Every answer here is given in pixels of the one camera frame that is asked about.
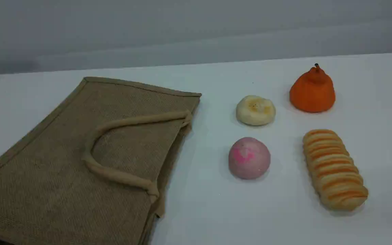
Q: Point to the brown jute tote bag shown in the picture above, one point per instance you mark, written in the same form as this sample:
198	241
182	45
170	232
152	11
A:
80	163

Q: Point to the pale round egg yolk pastry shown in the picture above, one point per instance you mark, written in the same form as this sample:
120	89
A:
255	110

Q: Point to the pink round bun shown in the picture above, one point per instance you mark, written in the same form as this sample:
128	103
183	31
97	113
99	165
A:
249	158

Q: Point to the orange pear-shaped fruit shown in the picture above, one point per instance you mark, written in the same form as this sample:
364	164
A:
312	93

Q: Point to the long striped bread loaf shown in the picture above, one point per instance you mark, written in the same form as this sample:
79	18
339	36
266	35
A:
333	170

